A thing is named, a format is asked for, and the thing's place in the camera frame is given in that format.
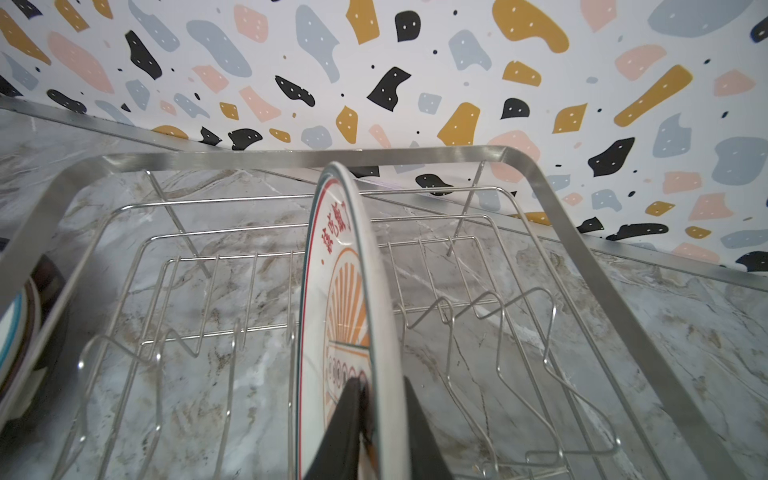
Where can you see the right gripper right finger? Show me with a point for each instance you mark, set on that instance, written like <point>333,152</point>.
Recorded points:
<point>427,462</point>

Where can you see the watermelon pattern plate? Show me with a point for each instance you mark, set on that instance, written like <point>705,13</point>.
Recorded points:
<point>13,324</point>

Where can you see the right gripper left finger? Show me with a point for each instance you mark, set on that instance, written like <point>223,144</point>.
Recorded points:
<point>339,452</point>

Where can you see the wire dish rack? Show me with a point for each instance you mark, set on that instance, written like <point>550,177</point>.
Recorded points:
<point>183,281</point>

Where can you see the brown rimmed cream plate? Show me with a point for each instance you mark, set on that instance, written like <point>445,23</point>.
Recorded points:
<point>43,287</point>

